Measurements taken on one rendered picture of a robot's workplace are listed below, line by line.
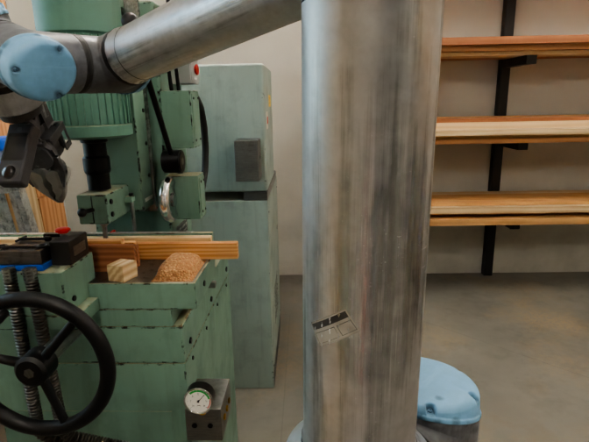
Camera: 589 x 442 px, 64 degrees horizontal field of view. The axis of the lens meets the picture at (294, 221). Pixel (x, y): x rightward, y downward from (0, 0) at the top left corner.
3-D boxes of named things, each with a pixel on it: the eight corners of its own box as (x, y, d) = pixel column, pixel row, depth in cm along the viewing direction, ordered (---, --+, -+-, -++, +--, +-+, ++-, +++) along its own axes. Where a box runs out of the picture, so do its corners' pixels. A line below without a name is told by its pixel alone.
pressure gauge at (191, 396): (185, 422, 101) (181, 388, 99) (189, 410, 105) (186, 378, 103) (214, 422, 101) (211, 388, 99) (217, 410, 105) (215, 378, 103)
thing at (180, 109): (164, 148, 127) (159, 90, 123) (173, 146, 136) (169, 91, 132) (195, 148, 127) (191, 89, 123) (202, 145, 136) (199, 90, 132)
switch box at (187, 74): (169, 83, 133) (165, 22, 129) (179, 85, 142) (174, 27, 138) (191, 83, 132) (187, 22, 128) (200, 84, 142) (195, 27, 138)
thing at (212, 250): (21, 260, 117) (18, 245, 116) (25, 258, 119) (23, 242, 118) (237, 259, 115) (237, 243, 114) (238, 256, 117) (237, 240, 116)
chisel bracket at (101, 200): (80, 231, 110) (75, 195, 108) (105, 217, 124) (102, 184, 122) (111, 231, 110) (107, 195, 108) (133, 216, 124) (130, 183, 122)
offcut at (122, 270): (124, 282, 101) (122, 267, 100) (108, 281, 102) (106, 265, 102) (138, 275, 105) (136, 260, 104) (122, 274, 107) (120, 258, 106)
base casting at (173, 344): (-11, 363, 107) (-18, 326, 105) (99, 273, 162) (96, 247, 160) (187, 363, 105) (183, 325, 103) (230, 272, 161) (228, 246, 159)
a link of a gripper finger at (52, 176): (83, 187, 100) (67, 151, 94) (73, 206, 96) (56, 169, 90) (69, 187, 100) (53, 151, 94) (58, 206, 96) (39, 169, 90)
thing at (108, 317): (-8, 326, 104) (-11, 310, 103) (45, 289, 125) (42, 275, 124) (173, 326, 103) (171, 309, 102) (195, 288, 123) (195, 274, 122)
